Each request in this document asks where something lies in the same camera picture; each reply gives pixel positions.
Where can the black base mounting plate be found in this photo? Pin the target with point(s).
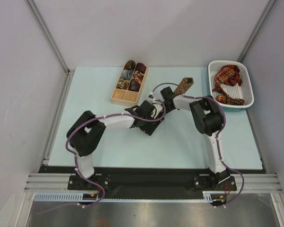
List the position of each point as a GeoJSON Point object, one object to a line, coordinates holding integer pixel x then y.
{"type": "Point", "coordinates": [150, 183]}

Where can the rolled dark red tie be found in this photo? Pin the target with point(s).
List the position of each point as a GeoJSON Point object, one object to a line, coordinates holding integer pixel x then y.
{"type": "Point", "coordinates": [140, 67]}

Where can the red navy striped tie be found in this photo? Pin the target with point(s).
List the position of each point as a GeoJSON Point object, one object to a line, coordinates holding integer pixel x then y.
{"type": "Point", "coordinates": [235, 79]}

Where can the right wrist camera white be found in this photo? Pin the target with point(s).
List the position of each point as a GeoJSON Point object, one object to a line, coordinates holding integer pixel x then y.
{"type": "Point", "coordinates": [152, 97]}

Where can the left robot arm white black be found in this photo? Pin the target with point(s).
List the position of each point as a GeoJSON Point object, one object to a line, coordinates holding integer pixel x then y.
{"type": "Point", "coordinates": [85, 134]}

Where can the red plaid tie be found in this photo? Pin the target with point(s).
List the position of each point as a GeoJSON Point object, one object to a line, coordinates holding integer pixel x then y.
{"type": "Point", "coordinates": [221, 78]}

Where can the rolled colourful patterned tie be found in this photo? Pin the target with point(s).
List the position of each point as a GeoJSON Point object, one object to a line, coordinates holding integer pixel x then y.
{"type": "Point", "coordinates": [138, 76]}

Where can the left aluminium side rail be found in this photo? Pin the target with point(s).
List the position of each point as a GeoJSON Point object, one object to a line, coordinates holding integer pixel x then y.
{"type": "Point", "coordinates": [57, 117]}

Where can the rolled dark purple tie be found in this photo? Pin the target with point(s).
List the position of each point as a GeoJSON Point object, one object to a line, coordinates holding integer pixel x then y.
{"type": "Point", "coordinates": [134, 85]}

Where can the right aluminium corner post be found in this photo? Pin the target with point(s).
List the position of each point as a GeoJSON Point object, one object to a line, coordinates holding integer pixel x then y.
{"type": "Point", "coordinates": [256, 30]}

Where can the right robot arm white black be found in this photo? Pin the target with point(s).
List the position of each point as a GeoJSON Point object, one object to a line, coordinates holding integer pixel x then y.
{"type": "Point", "coordinates": [209, 120]}

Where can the wooden compartment box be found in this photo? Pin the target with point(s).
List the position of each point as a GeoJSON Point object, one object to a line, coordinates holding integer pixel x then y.
{"type": "Point", "coordinates": [126, 97]}

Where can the white slotted cable duct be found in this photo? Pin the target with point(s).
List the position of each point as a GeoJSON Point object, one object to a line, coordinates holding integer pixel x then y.
{"type": "Point", "coordinates": [91, 197]}

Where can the left aluminium corner post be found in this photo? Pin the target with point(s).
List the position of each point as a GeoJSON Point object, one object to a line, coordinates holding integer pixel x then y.
{"type": "Point", "coordinates": [47, 34]}

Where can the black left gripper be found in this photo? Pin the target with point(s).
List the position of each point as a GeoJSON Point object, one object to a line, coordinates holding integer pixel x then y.
{"type": "Point", "coordinates": [148, 128]}

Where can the aluminium corner post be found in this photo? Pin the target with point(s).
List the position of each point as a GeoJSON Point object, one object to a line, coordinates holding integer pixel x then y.
{"type": "Point", "coordinates": [47, 34]}
{"type": "Point", "coordinates": [256, 30]}

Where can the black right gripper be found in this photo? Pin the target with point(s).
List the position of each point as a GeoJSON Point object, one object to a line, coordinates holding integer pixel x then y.
{"type": "Point", "coordinates": [169, 92]}

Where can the rolled green camouflage tie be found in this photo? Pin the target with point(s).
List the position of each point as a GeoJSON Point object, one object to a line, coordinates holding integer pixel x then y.
{"type": "Point", "coordinates": [122, 84]}

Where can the rolled blue grey tie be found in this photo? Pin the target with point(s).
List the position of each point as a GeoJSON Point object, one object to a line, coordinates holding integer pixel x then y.
{"type": "Point", "coordinates": [126, 74]}

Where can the rolled camouflage tie top left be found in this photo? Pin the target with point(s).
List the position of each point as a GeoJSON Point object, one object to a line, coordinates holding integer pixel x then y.
{"type": "Point", "coordinates": [130, 65]}

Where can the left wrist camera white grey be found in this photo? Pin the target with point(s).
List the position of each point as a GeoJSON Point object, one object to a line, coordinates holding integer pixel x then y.
{"type": "Point", "coordinates": [159, 110]}

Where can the white teal plastic basket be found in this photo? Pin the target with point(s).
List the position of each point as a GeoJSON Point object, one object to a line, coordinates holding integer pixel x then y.
{"type": "Point", "coordinates": [244, 92]}

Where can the brown floral tie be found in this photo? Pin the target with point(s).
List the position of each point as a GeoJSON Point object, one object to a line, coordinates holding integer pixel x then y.
{"type": "Point", "coordinates": [185, 84]}

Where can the aluminium front rail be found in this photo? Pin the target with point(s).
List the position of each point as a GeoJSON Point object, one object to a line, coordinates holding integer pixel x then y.
{"type": "Point", "coordinates": [253, 183]}

